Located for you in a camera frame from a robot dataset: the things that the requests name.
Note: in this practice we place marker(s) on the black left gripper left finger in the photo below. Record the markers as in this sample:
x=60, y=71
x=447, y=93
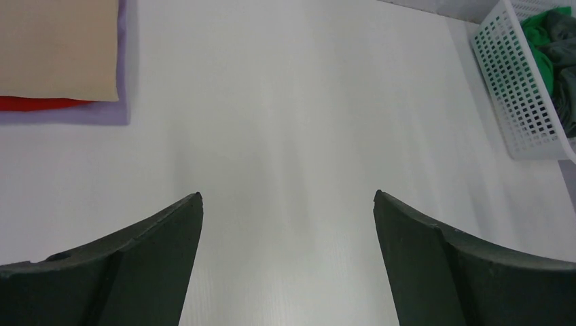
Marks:
x=138, y=275

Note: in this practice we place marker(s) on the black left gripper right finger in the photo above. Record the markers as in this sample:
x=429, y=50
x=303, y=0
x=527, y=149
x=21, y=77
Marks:
x=440, y=275

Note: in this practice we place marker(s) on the red folded t-shirt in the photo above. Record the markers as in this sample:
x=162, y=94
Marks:
x=19, y=104

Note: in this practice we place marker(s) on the lavender folded t-shirt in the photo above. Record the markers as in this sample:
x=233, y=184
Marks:
x=97, y=113

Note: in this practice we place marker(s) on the white plastic laundry basket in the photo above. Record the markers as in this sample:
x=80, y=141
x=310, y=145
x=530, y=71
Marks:
x=524, y=110

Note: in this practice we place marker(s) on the green crumpled t-shirt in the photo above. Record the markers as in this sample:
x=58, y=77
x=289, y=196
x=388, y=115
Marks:
x=537, y=36

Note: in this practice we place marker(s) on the beige folded t-shirt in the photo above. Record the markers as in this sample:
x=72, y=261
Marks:
x=59, y=49

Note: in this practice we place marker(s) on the dark grey t-shirt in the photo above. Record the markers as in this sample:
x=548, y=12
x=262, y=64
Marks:
x=561, y=52

